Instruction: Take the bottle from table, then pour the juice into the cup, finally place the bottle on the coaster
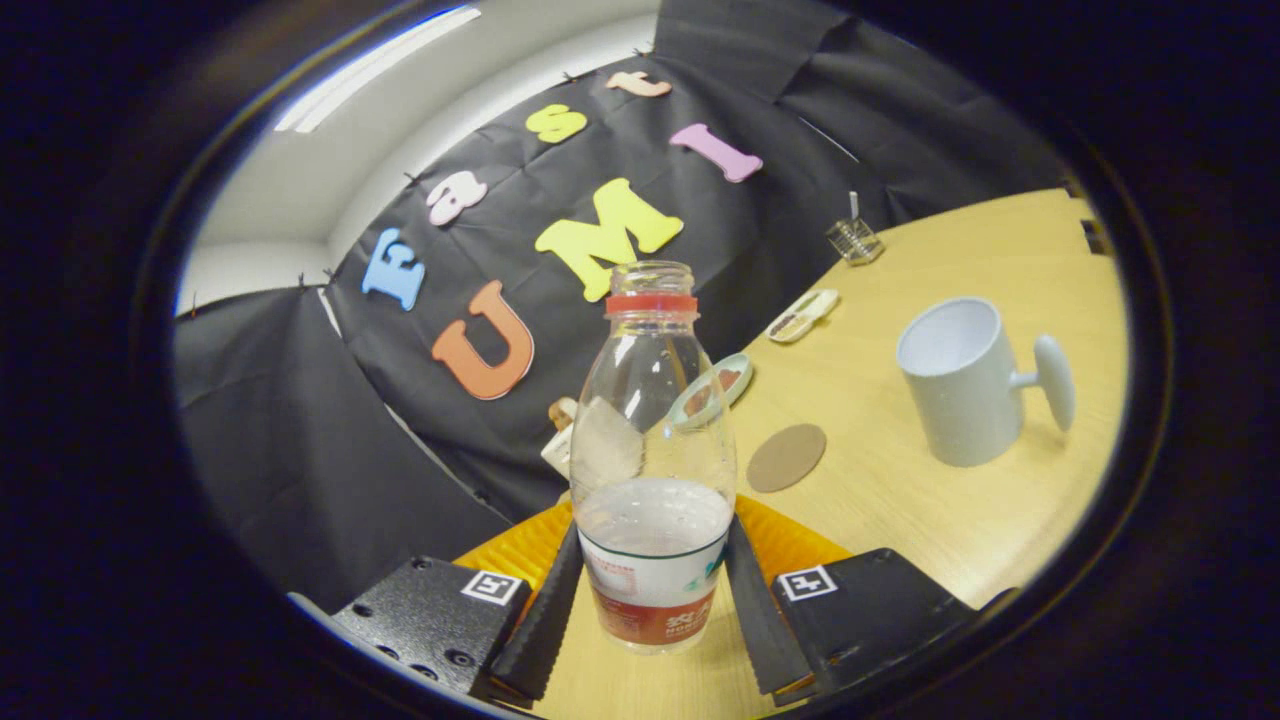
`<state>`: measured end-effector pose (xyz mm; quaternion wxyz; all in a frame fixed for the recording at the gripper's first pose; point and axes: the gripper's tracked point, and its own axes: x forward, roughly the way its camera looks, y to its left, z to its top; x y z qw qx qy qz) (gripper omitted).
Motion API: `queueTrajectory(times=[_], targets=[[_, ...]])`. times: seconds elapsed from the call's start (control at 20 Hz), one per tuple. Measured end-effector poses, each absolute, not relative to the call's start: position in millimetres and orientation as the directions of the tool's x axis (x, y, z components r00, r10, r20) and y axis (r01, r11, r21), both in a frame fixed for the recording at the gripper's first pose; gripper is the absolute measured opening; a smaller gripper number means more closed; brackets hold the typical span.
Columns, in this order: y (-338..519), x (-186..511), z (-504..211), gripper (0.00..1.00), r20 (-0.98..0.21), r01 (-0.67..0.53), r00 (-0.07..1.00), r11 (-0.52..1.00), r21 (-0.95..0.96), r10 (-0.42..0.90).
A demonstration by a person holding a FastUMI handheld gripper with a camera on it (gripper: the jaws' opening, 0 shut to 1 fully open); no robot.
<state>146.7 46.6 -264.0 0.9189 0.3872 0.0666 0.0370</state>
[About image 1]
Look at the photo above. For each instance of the wooden table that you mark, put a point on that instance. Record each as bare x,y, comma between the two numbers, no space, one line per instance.
900,520

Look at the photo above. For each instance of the brown meat piece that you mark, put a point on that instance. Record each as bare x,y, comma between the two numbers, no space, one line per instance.
729,380
698,400

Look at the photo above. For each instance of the brown round coaster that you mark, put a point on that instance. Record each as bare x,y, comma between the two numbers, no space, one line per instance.
786,458

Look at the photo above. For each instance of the pale green plate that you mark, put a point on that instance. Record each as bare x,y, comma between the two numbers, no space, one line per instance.
742,372

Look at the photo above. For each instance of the clear plastic juice bottle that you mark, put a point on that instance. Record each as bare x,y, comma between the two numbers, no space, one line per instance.
652,540

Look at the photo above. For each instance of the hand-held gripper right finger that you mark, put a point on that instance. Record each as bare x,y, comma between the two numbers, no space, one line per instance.
765,630

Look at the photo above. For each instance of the small white divided dish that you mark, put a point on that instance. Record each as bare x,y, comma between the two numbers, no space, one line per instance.
802,316

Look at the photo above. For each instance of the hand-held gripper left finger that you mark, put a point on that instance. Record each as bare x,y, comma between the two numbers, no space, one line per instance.
550,620

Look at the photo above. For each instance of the toasted bread slice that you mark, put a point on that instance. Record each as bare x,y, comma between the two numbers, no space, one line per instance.
561,410

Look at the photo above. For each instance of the small glass jar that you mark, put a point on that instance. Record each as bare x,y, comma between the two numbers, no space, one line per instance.
855,242

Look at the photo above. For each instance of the long ceiling light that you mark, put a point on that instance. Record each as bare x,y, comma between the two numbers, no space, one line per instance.
370,70

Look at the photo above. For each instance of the white cup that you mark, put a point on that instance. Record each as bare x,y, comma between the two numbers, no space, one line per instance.
960,400

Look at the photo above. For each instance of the white toaster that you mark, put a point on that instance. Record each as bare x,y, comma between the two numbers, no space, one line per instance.
558,455

